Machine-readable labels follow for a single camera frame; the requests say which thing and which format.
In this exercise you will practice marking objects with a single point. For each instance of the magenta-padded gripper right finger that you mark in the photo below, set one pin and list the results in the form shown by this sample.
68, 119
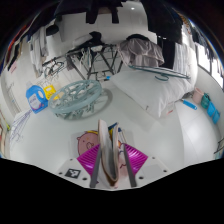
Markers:
151, 168

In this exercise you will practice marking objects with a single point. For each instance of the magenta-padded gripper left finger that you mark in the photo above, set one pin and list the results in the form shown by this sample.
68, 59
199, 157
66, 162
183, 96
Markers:
71, 170

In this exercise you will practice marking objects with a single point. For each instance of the round teal peg drying hanger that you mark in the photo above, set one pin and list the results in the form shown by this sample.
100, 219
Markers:
75, 96

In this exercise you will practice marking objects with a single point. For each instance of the blue tube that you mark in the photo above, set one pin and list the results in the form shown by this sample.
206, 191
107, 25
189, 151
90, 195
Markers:
189, 104

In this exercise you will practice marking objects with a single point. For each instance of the white pillow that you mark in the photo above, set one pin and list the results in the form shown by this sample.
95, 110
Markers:
153, 90

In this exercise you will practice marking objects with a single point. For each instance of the blue detergent bottle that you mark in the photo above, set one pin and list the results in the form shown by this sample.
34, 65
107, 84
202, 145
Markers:
35, 99

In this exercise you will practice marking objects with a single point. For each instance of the yellow box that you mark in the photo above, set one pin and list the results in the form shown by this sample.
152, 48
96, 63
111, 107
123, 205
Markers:
50, 91

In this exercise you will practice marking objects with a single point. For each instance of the teal plastic containers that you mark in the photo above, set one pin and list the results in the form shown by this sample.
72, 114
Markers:
210, 108

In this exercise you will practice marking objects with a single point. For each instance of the pink bucket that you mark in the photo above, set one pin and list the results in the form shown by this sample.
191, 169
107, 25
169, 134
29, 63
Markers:
197, 95

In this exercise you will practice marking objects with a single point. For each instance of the green clothes hanger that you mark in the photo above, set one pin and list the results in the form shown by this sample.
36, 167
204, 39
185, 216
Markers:
163, 75

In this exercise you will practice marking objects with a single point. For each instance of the black folding drying rack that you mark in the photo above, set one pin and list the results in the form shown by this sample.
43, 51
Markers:
96, 58

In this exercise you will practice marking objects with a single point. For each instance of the grey garment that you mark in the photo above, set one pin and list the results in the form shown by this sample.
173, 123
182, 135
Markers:
141, 51

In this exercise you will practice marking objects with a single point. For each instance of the row of hanging clothes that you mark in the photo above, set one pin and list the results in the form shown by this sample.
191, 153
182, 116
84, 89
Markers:
160, 20

